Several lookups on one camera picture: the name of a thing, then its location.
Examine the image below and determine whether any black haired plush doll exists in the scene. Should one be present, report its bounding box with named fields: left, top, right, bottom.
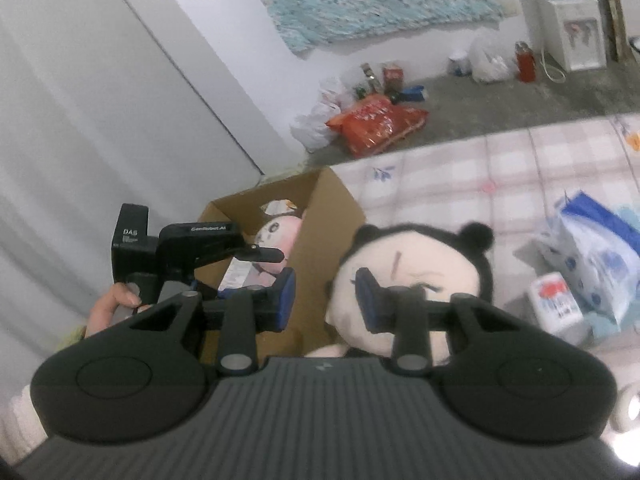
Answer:
left=309, top=222, right=495, bottom=358

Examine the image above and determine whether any blue white tissue pack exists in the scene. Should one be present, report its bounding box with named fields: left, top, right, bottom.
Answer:
left=534, top=192, right=639, bottom=327

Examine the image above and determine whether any person's left hand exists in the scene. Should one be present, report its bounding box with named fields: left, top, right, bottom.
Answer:
left=85, top=283, right=150, bottom=338

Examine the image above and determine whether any brown cardboard box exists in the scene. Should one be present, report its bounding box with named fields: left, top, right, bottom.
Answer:
left=200, top=168, right=366, bottom=360

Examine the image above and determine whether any plaid bed sheet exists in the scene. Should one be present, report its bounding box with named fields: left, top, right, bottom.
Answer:
left=328, top=112, right=640, bottom=441

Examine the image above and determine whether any white curtain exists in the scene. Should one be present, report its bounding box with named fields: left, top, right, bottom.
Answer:
left=1, top=0, right=259, bottom=400

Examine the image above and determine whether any red snack bag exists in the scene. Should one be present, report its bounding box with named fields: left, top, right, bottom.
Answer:
left=326, top=94, right=428, bottom=157

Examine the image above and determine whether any blue object on floor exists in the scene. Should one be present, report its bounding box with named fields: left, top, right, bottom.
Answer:
left=387, top=86, right=426, bottom=104

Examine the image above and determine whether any red drink carton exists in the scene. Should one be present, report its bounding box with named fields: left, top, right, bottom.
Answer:
left=382, top=63, right=405, bottom=93

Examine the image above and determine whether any white cup on floor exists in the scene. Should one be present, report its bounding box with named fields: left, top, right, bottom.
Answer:
left=447, top=51, right=472, bottom=77

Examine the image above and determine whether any white plastic bag near dispenser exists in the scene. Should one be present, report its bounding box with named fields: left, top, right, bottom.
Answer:
left=469, top=32, right=515, bottom=84

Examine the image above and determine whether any red thermos bottle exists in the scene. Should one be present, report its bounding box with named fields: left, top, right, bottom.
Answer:
left=514, top=41, right=536, bottom=84

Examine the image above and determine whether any white water dispenser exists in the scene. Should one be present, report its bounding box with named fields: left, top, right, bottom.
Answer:
left=537, top=0, right=606, bottom=72

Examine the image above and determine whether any white plastic bag by wall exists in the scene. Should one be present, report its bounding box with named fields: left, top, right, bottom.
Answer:
left=290, top=77, right=355, bottom=153

